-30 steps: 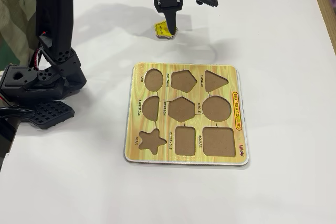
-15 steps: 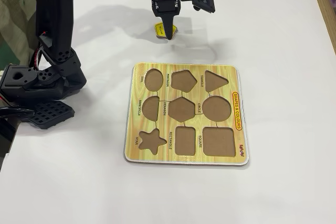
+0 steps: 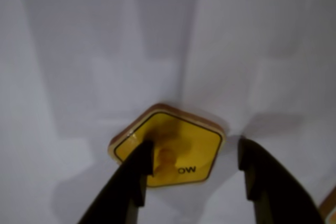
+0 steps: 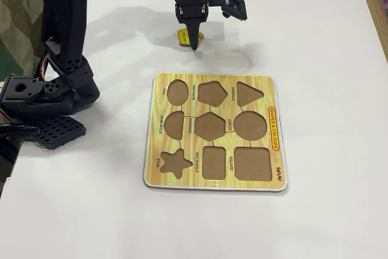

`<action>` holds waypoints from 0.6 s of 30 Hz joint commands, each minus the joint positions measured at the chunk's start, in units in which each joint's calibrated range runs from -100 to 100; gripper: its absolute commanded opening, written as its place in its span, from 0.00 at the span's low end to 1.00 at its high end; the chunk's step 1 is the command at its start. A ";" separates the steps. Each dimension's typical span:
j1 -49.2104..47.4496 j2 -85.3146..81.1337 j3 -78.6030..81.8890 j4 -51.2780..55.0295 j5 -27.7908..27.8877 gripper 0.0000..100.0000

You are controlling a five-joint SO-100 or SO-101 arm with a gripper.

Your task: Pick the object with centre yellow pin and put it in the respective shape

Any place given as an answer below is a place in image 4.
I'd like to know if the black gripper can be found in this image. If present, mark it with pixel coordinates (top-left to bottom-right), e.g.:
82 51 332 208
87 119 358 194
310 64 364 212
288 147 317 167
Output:
172 0 212 52

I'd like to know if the yellow pentagon puzzle piece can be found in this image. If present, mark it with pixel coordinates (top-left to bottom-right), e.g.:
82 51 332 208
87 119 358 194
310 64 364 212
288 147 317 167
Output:
176 27 204 49

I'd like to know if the wooden shape puzzle board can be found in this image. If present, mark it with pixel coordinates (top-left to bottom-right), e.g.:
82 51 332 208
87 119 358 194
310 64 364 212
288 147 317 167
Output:
141 72 289 193

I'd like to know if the floral patterned cloth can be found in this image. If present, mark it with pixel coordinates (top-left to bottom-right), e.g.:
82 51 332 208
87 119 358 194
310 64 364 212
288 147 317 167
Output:
0 0 47 76

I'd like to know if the light wooden edge strip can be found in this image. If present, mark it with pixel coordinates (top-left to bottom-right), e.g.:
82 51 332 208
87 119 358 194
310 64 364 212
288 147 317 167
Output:
354 0 388 62

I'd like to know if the glossy black table clamp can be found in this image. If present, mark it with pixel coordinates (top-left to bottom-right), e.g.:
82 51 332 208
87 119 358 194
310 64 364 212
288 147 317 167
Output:
0 122 41 139

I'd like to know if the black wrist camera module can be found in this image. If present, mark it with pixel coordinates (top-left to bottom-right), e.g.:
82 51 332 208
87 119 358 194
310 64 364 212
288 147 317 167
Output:
210 0 248 23

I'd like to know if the black gridded base plate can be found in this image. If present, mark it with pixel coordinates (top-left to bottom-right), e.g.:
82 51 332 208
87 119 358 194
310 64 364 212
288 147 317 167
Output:
30 115 88 151

